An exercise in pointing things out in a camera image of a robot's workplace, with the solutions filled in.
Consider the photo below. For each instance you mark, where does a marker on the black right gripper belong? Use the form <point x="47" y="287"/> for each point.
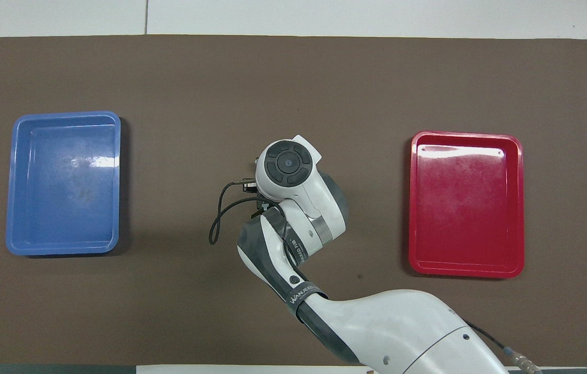
<point x="262" y="209"/>

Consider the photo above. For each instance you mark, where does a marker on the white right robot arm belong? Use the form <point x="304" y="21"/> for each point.
<point x="392" y="327"/>

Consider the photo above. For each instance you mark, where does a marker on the blue plastic tray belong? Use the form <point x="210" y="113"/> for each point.
<point x="65" y="187"/>

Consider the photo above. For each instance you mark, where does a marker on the brown table mat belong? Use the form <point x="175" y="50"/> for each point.
<point x="194" y="93"/>

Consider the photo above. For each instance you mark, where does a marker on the red plastic tray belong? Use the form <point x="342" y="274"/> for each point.
<point x="467" y="208"/>

